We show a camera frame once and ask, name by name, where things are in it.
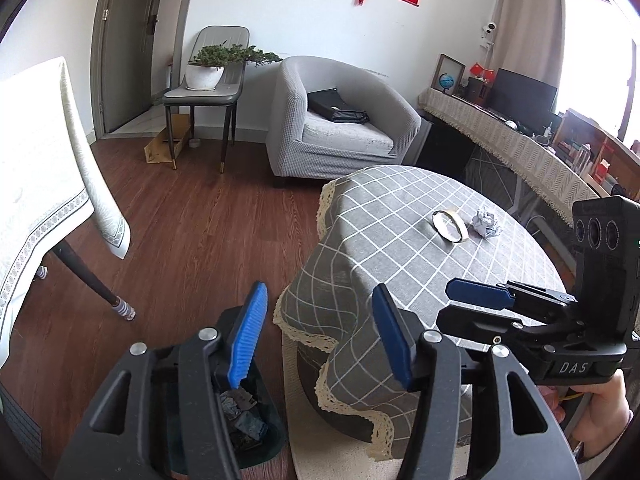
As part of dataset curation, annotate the potted green plant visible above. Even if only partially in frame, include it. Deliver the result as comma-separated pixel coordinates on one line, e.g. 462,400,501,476
184,44,282,91

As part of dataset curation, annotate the black monitor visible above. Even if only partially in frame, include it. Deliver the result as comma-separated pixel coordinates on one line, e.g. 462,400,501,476
485,68,558,133

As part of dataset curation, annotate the wooden picture frame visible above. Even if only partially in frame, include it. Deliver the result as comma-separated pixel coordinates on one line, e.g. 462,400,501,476
431,53,465,96

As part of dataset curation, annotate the grey dining chair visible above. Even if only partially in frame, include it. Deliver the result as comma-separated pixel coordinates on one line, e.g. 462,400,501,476
162,25,250,174

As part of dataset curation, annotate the white paper ball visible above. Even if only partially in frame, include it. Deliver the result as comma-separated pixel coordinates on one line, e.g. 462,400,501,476
471,209,501,238

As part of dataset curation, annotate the white security camera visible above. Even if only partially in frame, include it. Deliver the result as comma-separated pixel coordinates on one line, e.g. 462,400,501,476
480,22,497,49

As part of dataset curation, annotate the wooden bookshelf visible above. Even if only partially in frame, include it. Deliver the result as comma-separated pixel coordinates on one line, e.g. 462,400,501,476
552,110,639,200

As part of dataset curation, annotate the grey door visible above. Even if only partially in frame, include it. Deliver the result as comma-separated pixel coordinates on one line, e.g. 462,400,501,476
90,0,190,139

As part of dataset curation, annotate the grey armchair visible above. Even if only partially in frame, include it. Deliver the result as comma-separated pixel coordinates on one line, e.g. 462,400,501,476
266,55,421,180

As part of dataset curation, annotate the small blue globe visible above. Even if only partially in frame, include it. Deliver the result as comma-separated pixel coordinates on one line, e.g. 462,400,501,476
438,73,456,93

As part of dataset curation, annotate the dark table leg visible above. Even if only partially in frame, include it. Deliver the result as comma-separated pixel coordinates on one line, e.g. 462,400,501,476
51,240,136,322

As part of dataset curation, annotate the grey checked tablecloth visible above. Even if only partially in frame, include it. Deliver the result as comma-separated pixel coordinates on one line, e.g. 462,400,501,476
274,165,563,460

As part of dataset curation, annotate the beige lace desk cloth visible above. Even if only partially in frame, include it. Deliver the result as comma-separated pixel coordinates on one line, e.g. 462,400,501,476
418,88,599,226

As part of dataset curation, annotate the cardboard box on floor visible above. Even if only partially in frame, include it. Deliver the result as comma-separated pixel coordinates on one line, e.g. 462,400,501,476
143,114,191,167

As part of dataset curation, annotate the black bag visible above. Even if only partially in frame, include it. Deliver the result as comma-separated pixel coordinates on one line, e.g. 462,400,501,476
307,88,369,124

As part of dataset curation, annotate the person's right hand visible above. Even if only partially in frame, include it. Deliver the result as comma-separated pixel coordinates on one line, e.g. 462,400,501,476
546,366,634,461

